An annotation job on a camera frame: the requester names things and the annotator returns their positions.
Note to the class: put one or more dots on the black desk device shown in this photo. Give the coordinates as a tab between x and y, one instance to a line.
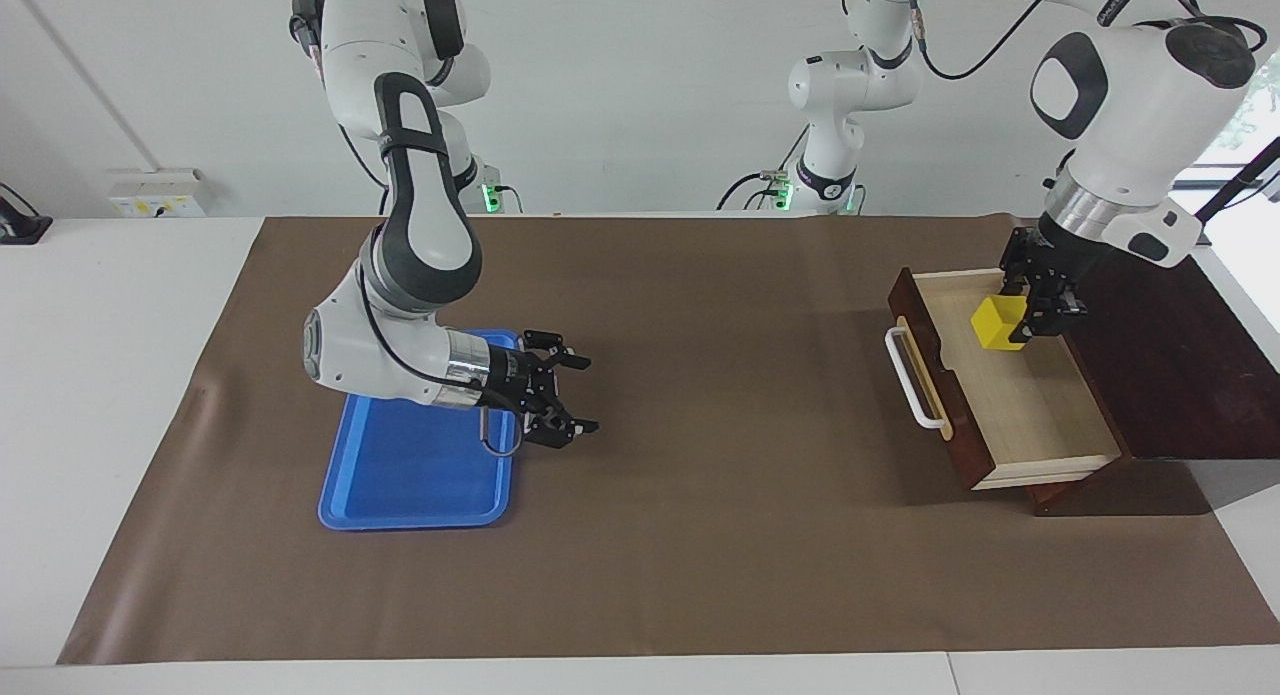
20	230

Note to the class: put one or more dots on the black stand pole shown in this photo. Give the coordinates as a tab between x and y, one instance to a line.
1240	180

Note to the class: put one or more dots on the blue plastic tray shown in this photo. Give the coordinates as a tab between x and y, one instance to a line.
420	475

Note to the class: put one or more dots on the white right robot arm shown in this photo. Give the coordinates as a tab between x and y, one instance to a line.
420	225

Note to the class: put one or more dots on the dark wooden drawer cabinet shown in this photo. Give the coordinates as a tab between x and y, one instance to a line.
1180	375

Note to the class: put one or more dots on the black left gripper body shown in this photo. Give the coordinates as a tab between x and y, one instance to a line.
1050	260

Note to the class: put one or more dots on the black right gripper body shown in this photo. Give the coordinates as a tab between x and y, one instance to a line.
512	385

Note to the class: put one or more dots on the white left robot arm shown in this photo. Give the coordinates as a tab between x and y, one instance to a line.
1130	115

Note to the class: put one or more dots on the brown table mat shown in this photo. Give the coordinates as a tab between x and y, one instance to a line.
700	525

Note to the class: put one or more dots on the yellow cube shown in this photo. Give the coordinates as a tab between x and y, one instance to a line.
995	323

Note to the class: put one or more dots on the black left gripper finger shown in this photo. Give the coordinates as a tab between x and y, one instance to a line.
1014	280
1050	313

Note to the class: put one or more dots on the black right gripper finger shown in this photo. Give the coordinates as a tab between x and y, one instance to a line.
550	430
545	340

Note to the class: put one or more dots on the white wall outlet box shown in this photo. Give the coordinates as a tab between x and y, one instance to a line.
160	200

